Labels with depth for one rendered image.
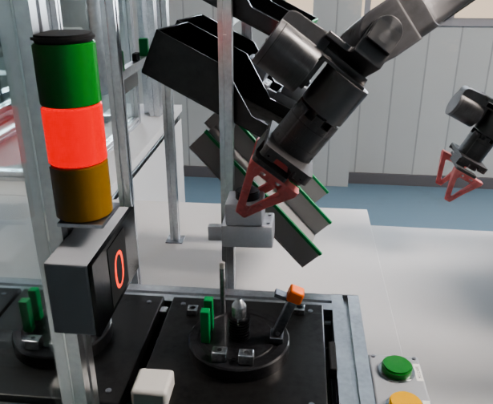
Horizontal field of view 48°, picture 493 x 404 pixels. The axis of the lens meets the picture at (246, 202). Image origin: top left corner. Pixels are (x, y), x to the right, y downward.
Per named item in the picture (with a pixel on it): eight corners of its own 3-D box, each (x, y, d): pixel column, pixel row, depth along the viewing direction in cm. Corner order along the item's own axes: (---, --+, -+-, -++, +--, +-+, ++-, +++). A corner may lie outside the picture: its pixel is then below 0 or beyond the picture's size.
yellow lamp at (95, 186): (119, 201, 52) (115, 151, 50) (102, 224, 48) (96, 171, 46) (68, 199, 53) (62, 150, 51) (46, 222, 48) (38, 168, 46)
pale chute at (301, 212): (314, 235, 107) (332, 221, 105) (302, 268, 95) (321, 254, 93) (213, 126, 104) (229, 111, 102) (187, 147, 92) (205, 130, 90)
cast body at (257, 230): (274, 232, 73) (274, 183, 71) (272, 248, 69) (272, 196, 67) (212, 231, 74) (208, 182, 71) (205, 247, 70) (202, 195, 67)
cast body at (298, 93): (304, 115, 109) (321, 83, 105) (300, 121, 105) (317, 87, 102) (266, 94, 109) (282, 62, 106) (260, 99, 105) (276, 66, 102)
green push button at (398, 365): (408, 366, 77) (410, 355, 76) (413, 386, 74) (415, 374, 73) (378, 365, 78) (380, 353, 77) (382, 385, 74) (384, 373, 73)
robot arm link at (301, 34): (410, 26, 59) (377, 48, 68) (326, -43, 58) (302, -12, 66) (349, 117, 58) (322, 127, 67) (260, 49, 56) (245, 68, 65)
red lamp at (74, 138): (115, 151, 50) (110, 97, 48) (96, 169, 46) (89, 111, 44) (62, 149, 51) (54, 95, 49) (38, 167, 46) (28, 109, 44)
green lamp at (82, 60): (109, 95, 48) (103, 37, 46) (89, 110, 44) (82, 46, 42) (54, 94, 49) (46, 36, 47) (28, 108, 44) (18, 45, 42)
